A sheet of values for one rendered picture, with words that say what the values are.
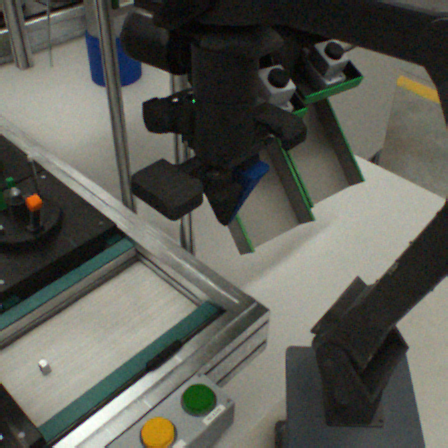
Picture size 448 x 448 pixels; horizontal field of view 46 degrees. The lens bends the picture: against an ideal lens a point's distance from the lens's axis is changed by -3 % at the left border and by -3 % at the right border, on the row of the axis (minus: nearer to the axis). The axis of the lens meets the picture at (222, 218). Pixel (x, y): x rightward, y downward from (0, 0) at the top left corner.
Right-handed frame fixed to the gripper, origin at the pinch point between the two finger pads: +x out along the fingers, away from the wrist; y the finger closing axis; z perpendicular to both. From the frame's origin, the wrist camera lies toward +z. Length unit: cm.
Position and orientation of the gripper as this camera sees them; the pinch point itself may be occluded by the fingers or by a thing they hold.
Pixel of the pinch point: (224, 197)
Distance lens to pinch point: 54.8
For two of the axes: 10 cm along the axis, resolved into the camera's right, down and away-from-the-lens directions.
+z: -7.1, -4.6, 5.3
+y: -7.0, 4.6, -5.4
